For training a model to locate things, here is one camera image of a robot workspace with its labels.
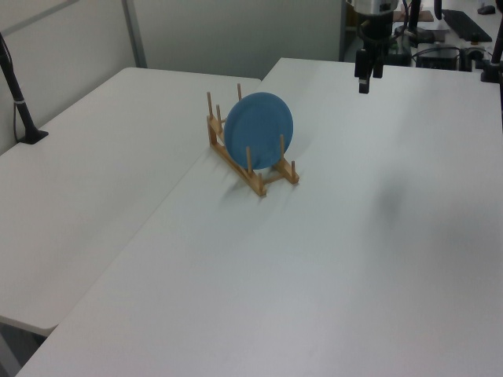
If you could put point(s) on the black keyboard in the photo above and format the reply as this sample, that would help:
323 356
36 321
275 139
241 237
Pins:
465 25

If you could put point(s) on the blue round plate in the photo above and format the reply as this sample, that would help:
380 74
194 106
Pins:
259 129

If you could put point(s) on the black electronics box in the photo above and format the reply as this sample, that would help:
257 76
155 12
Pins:
438 59

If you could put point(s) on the black computer mouse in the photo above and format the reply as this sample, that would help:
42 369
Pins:
487 10

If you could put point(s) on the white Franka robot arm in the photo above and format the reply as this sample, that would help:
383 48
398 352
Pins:
373 6

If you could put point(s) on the wooden plate rack with pegs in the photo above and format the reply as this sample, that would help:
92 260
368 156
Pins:
215 135

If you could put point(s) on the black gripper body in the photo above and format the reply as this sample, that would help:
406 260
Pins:
376 29

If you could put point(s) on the black stand with round base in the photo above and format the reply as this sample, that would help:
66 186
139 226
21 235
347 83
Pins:
416 27

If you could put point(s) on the black camera pole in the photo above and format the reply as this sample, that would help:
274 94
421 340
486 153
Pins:
496 47

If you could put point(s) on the black pole with white tie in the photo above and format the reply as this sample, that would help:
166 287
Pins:
19 110

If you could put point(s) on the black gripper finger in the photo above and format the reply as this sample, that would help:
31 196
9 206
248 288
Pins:
378 64
362 66

